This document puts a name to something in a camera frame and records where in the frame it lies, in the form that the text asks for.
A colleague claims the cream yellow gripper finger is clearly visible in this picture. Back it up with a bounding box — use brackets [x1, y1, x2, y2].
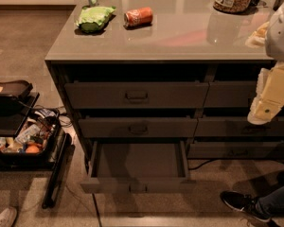
[247, 68, 284, 125]

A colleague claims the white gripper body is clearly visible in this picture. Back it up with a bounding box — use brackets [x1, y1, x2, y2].
[256, 61, 284, 112]

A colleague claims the drawer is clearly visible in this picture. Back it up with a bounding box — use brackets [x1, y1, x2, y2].
[80, 140, 195, 193]
[79, 117, 198, 138]
[204, 81, 257, 108]
[187, 142, 284, 159]
[195, 117, 284, 137]
[64, 82, 208, 109]

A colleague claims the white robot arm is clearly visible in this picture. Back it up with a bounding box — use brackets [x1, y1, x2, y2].
[245, 2, 284, 125]

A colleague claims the grey drawer cabinet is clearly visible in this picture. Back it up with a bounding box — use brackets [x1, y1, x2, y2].
[44, 0, 284, 175]

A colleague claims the black sneaker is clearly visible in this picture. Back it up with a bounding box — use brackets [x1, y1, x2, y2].
[220, 191, 271, 222]

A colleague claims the orange soda can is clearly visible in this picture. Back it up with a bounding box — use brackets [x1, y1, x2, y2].
[124, 7, 153, 28]

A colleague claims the green chip bag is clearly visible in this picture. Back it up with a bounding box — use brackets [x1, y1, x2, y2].
[76, 6, 115, 33]

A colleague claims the black bar on floor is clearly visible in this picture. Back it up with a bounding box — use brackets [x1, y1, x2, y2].
[42, 133, 73, 209]

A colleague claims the black bin of items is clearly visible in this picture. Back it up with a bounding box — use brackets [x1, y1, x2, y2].
[0, 108, 61, 168]

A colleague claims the orange fruit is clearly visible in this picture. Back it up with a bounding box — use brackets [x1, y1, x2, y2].
[26, 145, 40, 153]

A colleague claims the black tray with brown pouch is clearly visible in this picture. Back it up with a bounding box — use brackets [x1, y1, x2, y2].
[0, 80, 39, 136]

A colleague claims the white sneaker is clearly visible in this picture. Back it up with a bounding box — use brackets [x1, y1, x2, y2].
[0, 207, 17, 227]

